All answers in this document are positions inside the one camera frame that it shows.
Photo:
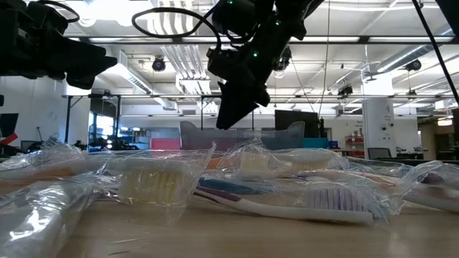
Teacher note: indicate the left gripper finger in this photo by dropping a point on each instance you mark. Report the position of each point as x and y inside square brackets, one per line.
[80, 81]
[82, 59]

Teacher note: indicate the orange toothbrush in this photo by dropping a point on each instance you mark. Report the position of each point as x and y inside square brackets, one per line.
[376, 181]
[252, 163]
[154, 182]

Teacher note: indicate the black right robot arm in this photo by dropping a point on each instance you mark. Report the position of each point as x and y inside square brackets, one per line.
[287, 14]

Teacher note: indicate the black ceiling spotlight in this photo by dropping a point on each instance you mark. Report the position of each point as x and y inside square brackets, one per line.
[159, 64]
[345, 90]
[285, 59]

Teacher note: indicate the black monitor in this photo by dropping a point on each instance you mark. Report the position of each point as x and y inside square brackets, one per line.
[297, 118]

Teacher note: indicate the clear smoky plastic bin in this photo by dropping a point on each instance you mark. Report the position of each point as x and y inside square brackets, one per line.
[201, 138]

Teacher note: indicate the blue plastic bin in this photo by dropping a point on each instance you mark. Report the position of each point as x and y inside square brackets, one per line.
[315, 143]

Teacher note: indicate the white wrapped toothbrush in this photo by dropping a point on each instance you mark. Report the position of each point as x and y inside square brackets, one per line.
[312, 157]
[54, 154]
[36, 222]

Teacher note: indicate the red plastic bin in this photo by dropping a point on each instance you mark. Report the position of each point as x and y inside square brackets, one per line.
[165, 144]

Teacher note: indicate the red and black sign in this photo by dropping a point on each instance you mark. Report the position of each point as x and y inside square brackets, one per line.
[8, 123]

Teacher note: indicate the purple wrapped toothbrush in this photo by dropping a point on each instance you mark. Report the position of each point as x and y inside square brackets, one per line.
[434, 199]
[287, 212]

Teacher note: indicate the black overhead crossbar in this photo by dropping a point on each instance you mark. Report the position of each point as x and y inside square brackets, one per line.
[364, 39]

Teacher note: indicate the white square pillar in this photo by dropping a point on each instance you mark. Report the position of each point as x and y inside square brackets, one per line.
[378, 125]

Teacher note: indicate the black background station frame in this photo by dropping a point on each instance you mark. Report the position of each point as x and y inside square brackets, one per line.
[67, 118]

